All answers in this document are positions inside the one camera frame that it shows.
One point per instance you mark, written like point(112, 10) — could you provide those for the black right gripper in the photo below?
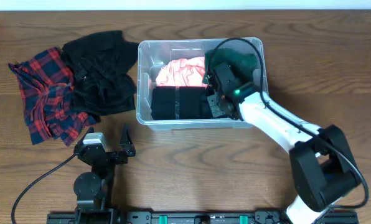
point(216, 108)

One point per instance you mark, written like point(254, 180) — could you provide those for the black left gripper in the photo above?
point(111, 156)

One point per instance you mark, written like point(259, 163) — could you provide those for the dark green cloth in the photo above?
point(241, 65)

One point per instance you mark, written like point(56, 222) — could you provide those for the pink cloth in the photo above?
point(183, 72)

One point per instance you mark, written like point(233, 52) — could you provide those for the black cloth with band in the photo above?
point(184, 102)

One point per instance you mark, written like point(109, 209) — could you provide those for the red navy plaid shirt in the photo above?
point(46, 88)

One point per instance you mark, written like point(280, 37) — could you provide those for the black garment pile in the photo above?
point(100, 63)

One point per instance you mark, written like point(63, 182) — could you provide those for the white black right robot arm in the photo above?
point(322, 165)

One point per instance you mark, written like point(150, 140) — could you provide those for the clear plastic storage bin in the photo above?
point(154, 54)

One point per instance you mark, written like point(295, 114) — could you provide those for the black mounting rail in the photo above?
point(259, 217)

